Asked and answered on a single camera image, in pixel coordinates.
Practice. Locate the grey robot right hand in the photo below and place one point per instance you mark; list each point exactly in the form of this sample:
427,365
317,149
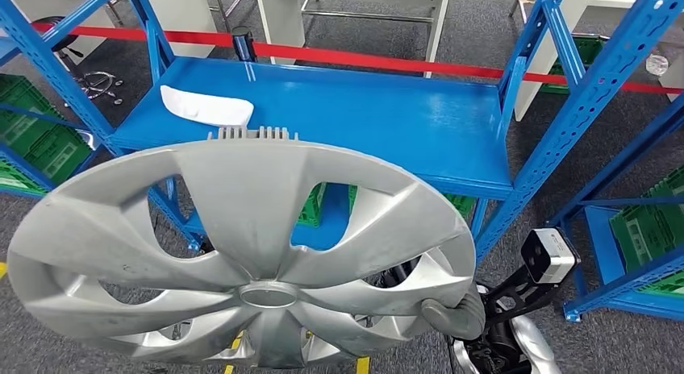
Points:
459,321

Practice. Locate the silver plastic wheel hubcap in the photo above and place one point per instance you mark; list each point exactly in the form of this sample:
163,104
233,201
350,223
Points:
240,211

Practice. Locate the blue metal shelf rack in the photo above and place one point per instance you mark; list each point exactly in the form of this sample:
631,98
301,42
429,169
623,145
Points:
374,120
598,238
32,174

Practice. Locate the white curved plastic part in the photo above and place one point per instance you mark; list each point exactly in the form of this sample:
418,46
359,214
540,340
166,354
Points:
203,107

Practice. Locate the green plastic crate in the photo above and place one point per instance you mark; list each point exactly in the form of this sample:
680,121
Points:
646,227
315,206
13,180
459,205
59,158
24,115
590,54

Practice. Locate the white desk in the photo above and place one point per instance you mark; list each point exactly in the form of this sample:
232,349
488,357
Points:
542,72
181,19

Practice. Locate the red barrier belt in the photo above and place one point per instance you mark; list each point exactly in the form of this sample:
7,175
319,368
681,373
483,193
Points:
320,55

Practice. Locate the white table steel bars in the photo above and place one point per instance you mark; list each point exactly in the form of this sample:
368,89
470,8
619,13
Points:
278,19

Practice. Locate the yellow floor tape square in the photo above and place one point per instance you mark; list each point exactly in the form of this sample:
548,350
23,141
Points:
2,270

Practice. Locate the black stool chrome base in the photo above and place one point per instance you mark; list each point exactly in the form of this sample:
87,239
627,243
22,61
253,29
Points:
68,43

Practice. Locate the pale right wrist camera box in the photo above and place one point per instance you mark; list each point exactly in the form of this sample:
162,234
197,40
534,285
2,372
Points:
550,254

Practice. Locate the black barrier post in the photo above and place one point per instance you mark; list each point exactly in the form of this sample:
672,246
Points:
244,43

